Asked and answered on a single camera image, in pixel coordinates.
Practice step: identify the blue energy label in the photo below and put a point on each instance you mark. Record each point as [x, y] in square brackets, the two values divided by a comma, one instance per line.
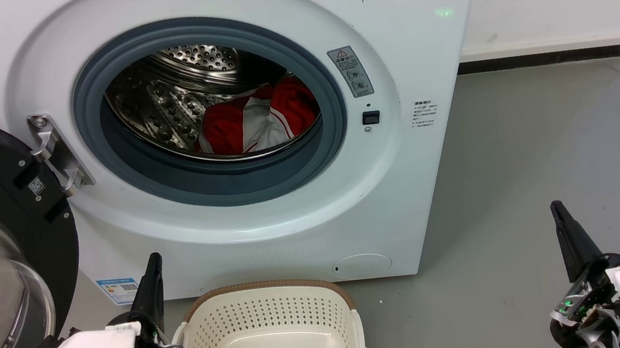
[119, 290]

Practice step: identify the white front-load washing machine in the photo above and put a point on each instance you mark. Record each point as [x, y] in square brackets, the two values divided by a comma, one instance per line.
[402, 188]

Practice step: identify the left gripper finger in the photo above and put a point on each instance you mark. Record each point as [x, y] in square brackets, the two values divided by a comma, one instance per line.
[150, 291]

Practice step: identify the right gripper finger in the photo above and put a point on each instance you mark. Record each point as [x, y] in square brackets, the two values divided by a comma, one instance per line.
[576, 250]

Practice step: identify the grey warning label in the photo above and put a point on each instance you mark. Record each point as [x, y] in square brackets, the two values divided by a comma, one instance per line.
[351, 70]

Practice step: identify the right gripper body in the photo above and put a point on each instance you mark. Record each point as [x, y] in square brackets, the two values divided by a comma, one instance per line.
[585, 318]

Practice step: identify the QR code door sticker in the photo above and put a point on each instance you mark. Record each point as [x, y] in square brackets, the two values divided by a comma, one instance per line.
[36, 186]

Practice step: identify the red and white garment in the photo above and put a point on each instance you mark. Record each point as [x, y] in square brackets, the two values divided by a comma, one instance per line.
[225, 125]

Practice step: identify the white wall skirting board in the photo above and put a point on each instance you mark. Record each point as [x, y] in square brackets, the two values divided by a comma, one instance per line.
[548, 47]

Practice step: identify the round white filter cover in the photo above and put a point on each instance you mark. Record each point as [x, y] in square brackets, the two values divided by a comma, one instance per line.
[362, 266]

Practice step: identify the silver metal door hinge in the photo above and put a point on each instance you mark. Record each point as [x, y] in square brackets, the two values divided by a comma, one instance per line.
[61, 158]

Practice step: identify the grey rubber door seal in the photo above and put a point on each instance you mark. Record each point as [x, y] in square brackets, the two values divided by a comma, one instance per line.
[220, 184]

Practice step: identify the white text sticker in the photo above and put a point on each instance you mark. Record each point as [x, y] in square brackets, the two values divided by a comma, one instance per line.
[425, 113]

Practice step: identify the stainless steel drum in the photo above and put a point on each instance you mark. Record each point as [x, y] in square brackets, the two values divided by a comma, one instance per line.
[155, 103]

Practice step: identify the cream laundry basket brown rim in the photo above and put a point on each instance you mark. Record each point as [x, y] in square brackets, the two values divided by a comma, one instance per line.
[278, 319]

